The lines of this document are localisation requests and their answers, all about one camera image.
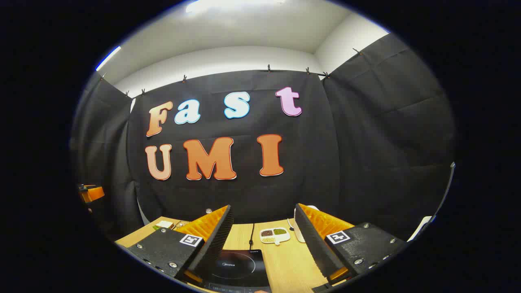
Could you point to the small white plate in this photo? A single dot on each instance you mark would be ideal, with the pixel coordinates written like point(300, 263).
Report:
point(164, 224)

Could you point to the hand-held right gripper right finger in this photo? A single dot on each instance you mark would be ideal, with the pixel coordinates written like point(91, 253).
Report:
point(313, 244)

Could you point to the white divided bean dish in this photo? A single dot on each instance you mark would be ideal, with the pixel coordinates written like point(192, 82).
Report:
point(274, 235)

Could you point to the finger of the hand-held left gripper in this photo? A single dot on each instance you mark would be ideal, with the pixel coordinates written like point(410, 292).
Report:
point(93, 193)

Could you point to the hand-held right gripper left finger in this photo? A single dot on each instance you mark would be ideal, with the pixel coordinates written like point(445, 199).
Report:
point(215, 244)

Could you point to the black backdrop cloth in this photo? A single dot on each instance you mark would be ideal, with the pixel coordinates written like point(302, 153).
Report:
point(309, 162)

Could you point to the black induction cooktop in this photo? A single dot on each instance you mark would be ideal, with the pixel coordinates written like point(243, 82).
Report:
point(236, 266)

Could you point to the white toaster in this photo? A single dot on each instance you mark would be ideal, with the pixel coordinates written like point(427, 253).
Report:
point(299, 236)

